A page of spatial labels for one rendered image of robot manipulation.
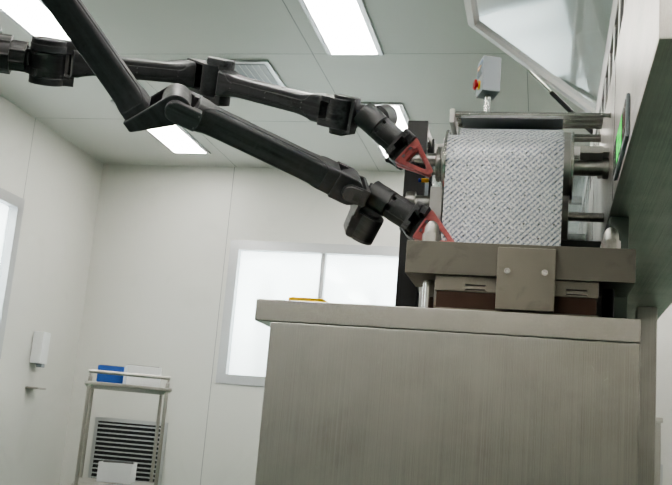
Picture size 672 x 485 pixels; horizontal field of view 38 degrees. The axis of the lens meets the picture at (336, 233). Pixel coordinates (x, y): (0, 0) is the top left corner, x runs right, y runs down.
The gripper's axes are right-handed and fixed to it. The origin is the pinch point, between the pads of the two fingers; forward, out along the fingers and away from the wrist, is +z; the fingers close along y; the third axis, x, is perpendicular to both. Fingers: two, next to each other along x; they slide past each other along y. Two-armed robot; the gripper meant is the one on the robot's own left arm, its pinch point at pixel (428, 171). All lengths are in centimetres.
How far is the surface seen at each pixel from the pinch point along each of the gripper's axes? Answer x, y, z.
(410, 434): -39, 38, 35
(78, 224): -161, -549, -273
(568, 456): -24, 40, 55
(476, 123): 19.4, -26.7, -4.0
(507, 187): 7.2, 9.6, 15.5
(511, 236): 0.3, 10.5, 22.8
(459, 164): 4.4, 8.5, 5.0
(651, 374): 11, -103, 75
